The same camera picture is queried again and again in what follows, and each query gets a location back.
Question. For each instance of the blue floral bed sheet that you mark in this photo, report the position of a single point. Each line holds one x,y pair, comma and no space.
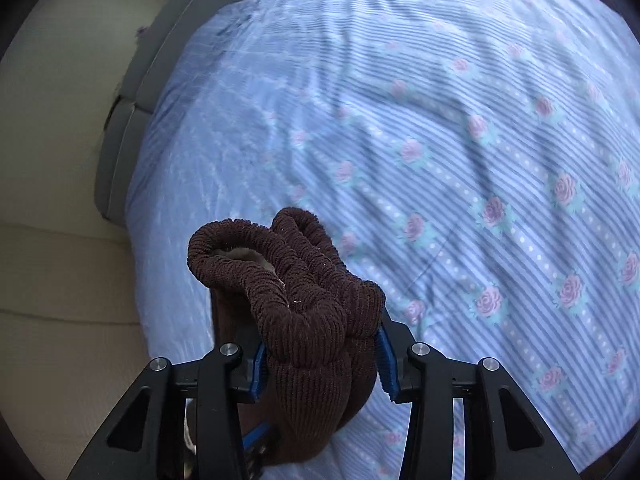
425,135

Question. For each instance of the grey padded headboard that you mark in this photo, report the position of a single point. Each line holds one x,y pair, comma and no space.
145,75

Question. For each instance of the brown pants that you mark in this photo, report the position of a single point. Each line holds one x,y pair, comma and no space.
300,320

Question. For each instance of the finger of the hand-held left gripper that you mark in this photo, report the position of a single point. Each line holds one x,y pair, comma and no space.
257,435

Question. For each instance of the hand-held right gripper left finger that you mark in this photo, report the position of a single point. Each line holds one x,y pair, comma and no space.
256,370

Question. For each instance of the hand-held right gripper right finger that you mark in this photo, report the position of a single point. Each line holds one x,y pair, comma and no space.
386,360

